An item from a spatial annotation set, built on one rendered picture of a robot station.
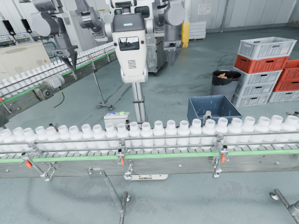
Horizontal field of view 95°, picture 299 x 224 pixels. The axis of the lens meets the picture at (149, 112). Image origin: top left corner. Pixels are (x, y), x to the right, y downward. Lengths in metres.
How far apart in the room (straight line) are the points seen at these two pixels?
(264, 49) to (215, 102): 1.59
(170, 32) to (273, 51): 2.44
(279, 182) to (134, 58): 1.97
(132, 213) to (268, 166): 1.24
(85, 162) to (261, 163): 0.94
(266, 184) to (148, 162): 1.55
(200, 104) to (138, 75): 0.64
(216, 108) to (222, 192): 0.90
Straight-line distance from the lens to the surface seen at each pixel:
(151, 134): 0.66
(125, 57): 1.10
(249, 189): 1.97
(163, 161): 0.77
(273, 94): 3.50
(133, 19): 1.14
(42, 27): 0.66
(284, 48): 3.04
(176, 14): 0.55
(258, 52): 2.76
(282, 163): 1.03
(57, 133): 0.84
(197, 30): 10.02
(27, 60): 4.70
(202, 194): 1.78
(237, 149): 0.84
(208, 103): 1.38
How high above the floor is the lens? 1.59
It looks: 36 degrees down
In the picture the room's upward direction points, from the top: 5 degrees counter-clockwise
